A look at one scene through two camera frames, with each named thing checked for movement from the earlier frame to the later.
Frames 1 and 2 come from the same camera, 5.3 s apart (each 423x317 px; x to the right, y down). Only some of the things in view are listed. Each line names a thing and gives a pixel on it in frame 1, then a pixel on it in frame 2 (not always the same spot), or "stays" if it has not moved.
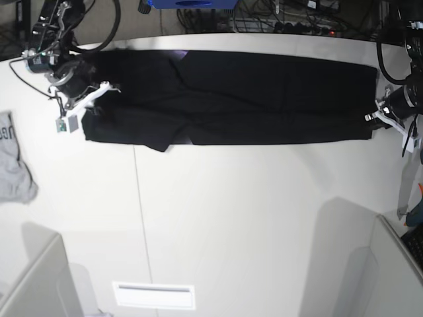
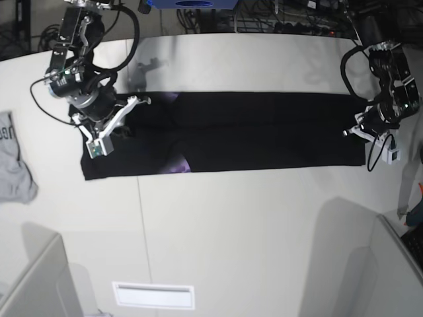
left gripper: (74, 78) to (94, 106)
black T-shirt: (158, 99) to (190, 131)
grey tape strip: (410, 173) stays
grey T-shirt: (16, 184) stays
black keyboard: (413, 239) stays
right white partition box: (398, 287) stays
